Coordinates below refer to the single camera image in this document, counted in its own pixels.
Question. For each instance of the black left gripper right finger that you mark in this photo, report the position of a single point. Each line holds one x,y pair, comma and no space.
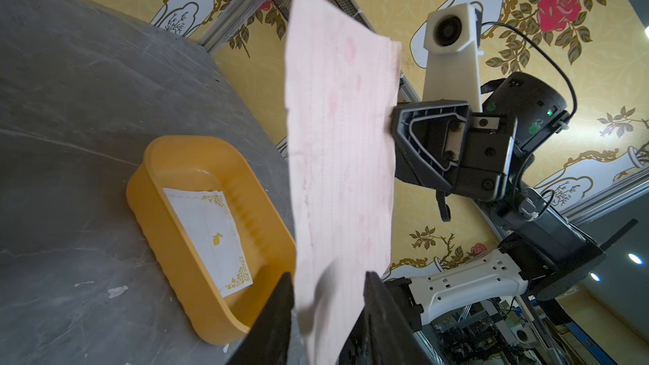
385,330

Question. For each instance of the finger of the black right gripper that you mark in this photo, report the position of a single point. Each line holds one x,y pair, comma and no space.
420,132

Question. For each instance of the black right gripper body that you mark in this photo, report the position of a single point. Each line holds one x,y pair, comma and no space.
479,151

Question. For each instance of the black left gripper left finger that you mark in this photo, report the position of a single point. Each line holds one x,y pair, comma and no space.
269,339

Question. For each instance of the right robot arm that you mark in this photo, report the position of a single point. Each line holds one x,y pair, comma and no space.
542,255

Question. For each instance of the yellow plastic storage box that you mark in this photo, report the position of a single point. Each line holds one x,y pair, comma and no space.
200,163

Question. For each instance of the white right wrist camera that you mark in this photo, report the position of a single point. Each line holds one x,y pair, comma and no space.
452,42

